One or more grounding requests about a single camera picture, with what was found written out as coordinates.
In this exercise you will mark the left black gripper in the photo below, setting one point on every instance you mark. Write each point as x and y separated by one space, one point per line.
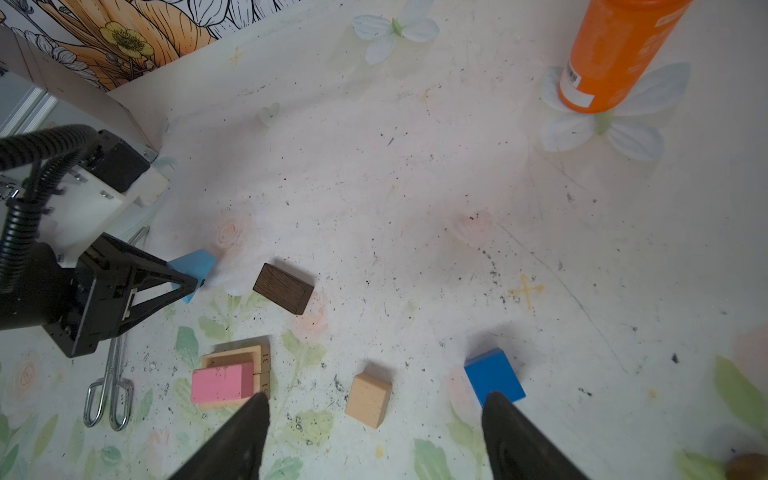
113 288

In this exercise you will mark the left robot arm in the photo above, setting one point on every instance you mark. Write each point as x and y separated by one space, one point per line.
80 180

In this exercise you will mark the orange plastic bottle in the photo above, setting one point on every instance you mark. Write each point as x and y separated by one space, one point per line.
616 42

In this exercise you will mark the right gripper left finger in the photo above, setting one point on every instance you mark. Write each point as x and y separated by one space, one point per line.
235 451

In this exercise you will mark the dark brown block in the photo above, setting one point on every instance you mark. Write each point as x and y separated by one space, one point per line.
283 289

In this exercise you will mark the blue cube block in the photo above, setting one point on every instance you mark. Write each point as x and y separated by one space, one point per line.
492 372

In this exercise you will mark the pink block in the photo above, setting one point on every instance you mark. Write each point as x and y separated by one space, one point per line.
222 383

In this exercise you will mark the light blue triangular block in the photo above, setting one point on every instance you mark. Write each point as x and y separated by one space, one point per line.
197 264

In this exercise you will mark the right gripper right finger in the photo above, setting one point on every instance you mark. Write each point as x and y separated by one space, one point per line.
517 449

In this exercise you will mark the silver metal case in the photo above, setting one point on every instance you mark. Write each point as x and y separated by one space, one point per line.
28 62

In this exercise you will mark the metal tongs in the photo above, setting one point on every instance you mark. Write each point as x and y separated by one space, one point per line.
111 393

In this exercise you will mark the small wood cube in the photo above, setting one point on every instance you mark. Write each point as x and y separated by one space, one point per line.
368 400

